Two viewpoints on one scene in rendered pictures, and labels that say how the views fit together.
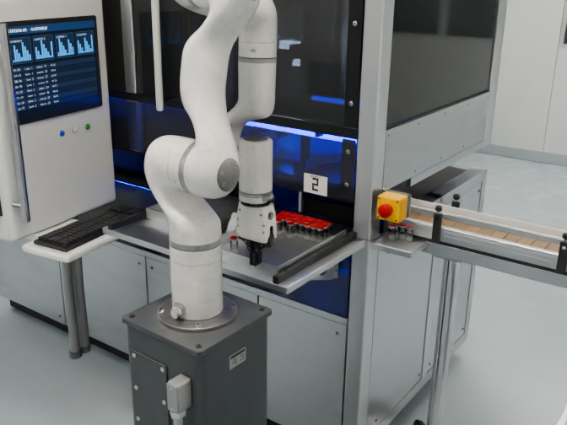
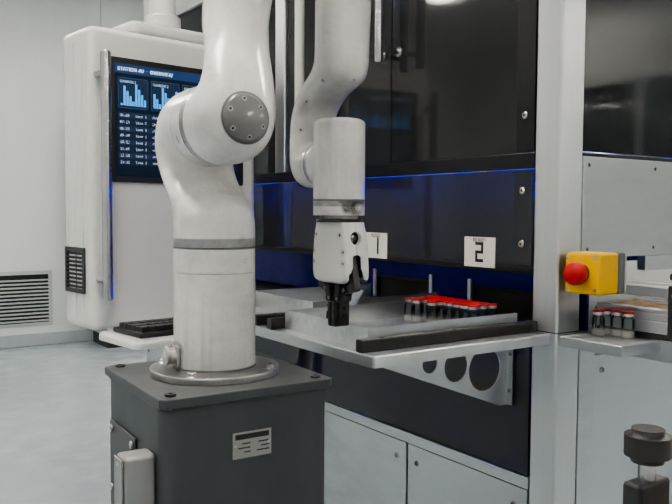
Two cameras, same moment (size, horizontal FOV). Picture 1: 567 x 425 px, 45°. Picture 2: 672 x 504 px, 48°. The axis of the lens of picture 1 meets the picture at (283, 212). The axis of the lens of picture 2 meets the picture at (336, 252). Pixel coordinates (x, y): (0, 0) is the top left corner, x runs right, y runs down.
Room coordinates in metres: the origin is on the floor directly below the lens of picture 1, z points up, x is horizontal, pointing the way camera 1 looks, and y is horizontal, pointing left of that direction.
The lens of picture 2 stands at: (0.47, -0.36, 1.10)
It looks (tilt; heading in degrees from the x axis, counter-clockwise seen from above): 3 degrees down; 20
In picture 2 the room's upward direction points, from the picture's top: straight up
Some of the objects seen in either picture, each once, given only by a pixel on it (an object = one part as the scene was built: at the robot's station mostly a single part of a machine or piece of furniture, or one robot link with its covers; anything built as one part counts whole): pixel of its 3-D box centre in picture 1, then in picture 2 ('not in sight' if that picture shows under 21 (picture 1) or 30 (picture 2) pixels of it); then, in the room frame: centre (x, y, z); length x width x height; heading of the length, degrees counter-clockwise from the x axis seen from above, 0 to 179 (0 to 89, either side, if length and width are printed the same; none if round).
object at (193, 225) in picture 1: (183, 189); (205, 166); (1.48, 0.23, 1.16); 0.19 x 0.12 x 0.24; 53
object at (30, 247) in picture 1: (85, 229); (190, 330); (2.17, 0.67, 0.79); 0.45 x 0.28 x 0.03; 152
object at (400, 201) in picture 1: (393, 206); (594, 272); (1.87, -0.32, 1.00); 0.08 x 0.07 x 0.07; 145
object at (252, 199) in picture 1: (256, 195); (339, 209); (1.63, 0.07, 1.10); 0.09 x 0.08 x 0.03; 55
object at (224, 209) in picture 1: (212, 207); (344, 299); (2.12, 0.23, 0.90); 0.34 x 0.26 x 0.04; 145
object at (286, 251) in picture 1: (276, 241); (400, 320); (1.83, 0.02, 0.90); 0.34 x 0.26 x 0.04; 145
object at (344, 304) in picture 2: (261, 253); (344, 306); (1.63, 0.06, 0.95); 0.03 x 0.03 x 0.07; 55
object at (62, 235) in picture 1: (94, 224); (199, 322); (2.15, 0.64, 0.82); 0.40 x 0.14 x 0.02; 152
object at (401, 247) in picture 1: (401, 243); (614, 342); (1.90, -0.35, 0.87); 0.14 x 0.13 x 0.02; 145
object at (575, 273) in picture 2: (386, 210); (577, 273); (1.84, -0.29, 1.00); 0.04 x 0.04 x 0.04; 55
